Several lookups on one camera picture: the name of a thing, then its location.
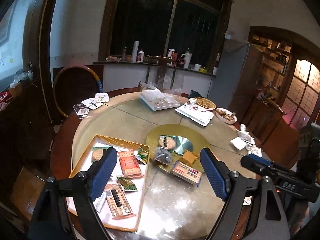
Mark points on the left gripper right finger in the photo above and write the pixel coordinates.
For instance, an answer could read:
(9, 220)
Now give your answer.
(230, 187)

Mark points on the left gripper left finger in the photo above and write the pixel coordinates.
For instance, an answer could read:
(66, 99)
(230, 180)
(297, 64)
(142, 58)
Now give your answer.
(89, 185)

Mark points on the orange soda cracker pack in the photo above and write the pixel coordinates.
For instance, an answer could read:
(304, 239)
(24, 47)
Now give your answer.
(129, 165)

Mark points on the green round cracker pack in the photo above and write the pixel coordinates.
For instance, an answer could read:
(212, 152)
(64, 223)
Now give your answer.
(167, 142)

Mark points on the white foil sachet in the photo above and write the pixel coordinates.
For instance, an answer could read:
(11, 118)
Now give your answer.
(99, 202)

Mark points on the gold cardboard tray box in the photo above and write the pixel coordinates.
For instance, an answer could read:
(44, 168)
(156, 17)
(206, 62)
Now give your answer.
(135, 199)

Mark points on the green seaweed snack bag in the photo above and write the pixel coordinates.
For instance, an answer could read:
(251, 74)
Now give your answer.
(127, 184)

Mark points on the crumpled white tissues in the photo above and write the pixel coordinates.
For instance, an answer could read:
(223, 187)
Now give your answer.
(245, 140)

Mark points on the mustard yellow snack pack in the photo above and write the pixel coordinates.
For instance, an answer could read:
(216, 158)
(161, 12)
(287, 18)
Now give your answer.
(188, 158)

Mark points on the blue white cracker pack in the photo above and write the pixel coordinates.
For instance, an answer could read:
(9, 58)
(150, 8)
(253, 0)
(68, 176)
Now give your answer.
(186, 173)

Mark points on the gold round turntable mat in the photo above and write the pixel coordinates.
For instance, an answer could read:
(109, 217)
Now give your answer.
(197, 140)

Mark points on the silver turntable centre disc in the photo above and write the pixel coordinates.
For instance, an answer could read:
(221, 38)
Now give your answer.
(182, 145)

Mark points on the white plate with food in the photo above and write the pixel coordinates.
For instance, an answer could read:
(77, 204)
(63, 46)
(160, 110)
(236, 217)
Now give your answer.
(226, 116)

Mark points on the small white plates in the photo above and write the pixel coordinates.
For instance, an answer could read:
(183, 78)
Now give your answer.
(83, 108)

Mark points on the dark transparent snack bag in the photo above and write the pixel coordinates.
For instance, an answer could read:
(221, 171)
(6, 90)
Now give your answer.
(163, 156)

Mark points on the white flat foam box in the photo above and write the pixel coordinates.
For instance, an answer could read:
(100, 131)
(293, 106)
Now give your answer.
(196, 113)

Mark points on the yellow bowl with food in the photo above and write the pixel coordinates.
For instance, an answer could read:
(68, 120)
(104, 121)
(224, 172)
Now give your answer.
(205, 103)

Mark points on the round-back wooden chair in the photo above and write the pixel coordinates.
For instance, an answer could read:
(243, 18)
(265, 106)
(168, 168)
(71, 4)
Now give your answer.
(74, 84)

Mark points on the clear plastic cake box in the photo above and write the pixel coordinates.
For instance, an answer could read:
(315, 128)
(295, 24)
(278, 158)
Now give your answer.
(163, 93)

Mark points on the paper towel roll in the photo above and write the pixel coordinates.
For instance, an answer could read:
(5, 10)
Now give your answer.
(135, 51)

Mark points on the white spray bottle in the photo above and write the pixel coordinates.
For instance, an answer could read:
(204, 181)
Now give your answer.
(170, 56)

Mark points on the white thermos cup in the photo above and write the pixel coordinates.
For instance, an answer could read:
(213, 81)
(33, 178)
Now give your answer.
(186, 58)

